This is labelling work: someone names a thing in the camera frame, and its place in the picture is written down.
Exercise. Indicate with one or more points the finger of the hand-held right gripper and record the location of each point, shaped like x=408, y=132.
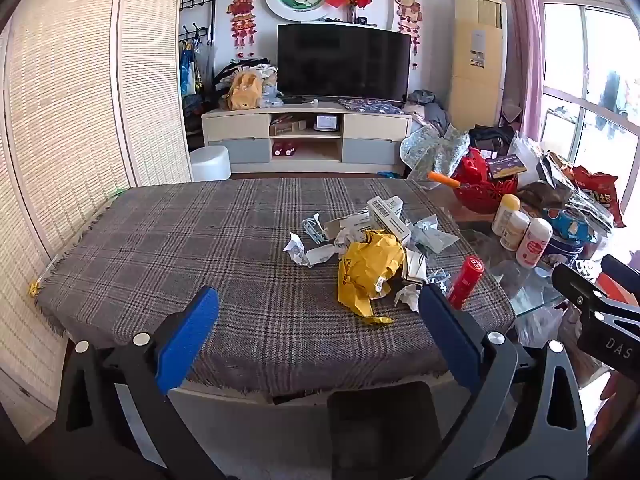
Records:
x=575, y=285
x=620, y=266

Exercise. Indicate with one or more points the window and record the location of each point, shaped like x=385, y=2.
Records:
x=590, y=60

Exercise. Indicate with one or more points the blue white torn packaging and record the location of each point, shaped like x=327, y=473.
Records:
x=312, y=224

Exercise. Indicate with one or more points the black clothes pile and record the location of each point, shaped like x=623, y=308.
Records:
x=492, y=136

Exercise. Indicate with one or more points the floral patterned cloth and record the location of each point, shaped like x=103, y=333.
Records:
x=432, y=152

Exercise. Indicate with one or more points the yellow plush bag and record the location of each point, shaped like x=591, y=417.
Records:
x=244, y=91

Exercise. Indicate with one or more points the white round stool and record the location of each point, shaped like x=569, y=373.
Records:
x=210, y=162

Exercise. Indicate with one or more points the red plastic basket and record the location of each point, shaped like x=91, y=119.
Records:
x=480, y=190

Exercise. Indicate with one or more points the white bottle yellow cap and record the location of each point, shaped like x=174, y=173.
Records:
x=505, y=212

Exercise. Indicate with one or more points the pile of grey clothes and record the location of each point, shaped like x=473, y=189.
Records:
x=427, y=110

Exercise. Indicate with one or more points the red cylindrical can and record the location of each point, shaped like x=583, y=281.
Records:
x=465, y=280

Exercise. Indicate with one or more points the yellow plastic bag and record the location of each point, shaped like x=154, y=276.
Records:
x=367, y=270

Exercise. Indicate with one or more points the small white bottle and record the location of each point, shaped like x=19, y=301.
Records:
x=514, y=232

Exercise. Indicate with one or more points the blue patterned hanging bag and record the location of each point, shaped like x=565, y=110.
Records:
x=189, y=72

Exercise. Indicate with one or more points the dark patterned cloth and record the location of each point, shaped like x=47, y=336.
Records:
x=370, y=106

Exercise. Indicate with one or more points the small crumpled white paper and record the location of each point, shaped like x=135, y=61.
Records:
x=407, y=296

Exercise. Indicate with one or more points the clear plastic bag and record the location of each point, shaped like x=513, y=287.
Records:
x=432, y=237

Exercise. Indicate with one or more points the pink curtain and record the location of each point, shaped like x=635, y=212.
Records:
x=522, y=35

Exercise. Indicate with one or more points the small cardboard box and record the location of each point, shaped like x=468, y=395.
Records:
x=287, y=127

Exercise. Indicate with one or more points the red snack bag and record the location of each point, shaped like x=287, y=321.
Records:
x=597, y=192

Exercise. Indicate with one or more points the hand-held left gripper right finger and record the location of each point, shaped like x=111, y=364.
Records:
x=450, y=340

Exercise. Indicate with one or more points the long white barcode box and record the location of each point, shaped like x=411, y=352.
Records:
x=392, y=220

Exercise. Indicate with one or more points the cream and grey TV cabinet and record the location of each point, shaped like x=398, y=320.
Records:
x=235, y=127

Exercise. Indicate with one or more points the folded white wrapper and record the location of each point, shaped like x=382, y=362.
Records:
x=414, y=267

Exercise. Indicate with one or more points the grey plaid tablecloth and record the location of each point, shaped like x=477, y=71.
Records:
x=200, y=260

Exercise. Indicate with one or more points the white plastic bag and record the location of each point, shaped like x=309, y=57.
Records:
x=537, y=327

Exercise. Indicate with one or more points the blue round tin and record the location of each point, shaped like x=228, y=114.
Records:
x=562, y=251

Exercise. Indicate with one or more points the pair of red shoes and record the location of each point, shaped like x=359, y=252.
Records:
x=284, y=149

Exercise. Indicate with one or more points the black television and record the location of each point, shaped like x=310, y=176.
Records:
x=342, y=60

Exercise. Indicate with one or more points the small white device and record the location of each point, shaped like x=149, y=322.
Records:
x=327, y=123

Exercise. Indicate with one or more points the covered standing air conditioner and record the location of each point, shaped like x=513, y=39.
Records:
x=475, y=60

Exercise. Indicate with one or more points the bamboo folding screen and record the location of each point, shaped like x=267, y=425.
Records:
x=65, y=110

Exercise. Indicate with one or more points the blue snack packet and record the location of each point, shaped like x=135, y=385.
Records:
x=567, y=222

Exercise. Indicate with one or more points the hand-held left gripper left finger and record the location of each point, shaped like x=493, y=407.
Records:
x=187, y=340

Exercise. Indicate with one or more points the white bottle pink label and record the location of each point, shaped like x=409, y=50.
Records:
x=532, y=242

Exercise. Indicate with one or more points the dark blue book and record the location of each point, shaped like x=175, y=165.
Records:
x=505, y=167

